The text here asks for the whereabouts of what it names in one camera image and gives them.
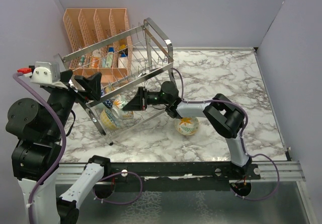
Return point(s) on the white green patterned bowl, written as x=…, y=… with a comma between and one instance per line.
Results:
x=117, y=108

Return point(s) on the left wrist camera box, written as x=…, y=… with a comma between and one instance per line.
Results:
x=45, y=73

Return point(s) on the blue orange floral bowl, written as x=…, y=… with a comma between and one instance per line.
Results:
x=106, y=89

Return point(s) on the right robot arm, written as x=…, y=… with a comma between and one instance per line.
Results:
x=227, y=118

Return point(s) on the yellow grid pattern bowl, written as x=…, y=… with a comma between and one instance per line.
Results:
x=109, y=120

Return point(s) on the leaf pattern white bowl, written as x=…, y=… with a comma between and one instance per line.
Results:
x=187, y=126

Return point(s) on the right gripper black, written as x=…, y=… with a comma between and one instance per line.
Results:
x=138, y=103

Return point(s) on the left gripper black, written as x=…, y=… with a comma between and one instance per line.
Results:
x=92, y=83

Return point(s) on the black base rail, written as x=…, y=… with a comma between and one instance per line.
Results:
x=166, y=176

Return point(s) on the white blue box in organizer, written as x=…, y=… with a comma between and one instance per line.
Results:
x=122, y=61

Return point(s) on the green tube in organizer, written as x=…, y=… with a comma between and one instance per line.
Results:
x=107, y=60

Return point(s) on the steel wire dish rack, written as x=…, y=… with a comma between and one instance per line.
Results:
x=152, y=54

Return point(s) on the peach plastic file organizer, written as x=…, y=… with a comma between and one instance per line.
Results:
x=86, y=27

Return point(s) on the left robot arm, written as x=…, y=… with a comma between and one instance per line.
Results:
x=39, y=126

